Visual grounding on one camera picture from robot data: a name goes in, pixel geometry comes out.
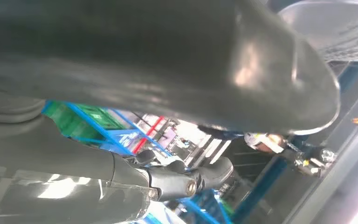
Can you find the red barrier belt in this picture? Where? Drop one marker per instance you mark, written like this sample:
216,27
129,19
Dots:
148,134

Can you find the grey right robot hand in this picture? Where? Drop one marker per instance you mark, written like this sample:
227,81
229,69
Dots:
166,61

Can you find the green plastic crate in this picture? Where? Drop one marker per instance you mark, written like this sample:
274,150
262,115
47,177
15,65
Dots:
71,123

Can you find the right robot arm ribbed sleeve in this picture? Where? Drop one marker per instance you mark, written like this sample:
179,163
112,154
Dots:
9,105

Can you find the blue steel shelf rack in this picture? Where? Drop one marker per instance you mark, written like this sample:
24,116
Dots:
260,185

